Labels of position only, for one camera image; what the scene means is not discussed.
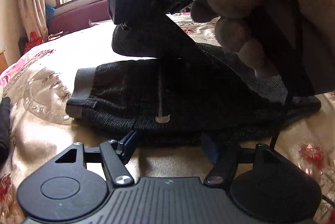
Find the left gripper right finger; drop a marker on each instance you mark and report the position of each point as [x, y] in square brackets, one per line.
[261, 182]

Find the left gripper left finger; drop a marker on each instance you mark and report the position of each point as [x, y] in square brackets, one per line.
[73, 185]

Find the right hand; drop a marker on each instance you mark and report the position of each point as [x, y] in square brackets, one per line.
[261, 33]

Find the maroon padded headboard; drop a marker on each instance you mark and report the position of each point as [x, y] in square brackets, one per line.
[79, 18]

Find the black cloth at edge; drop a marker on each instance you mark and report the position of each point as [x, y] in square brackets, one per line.
[4, 129]

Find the floral bed cover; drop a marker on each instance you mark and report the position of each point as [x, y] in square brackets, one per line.
[41, 82]

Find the red bag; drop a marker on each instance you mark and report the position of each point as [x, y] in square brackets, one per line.
[34, 40]

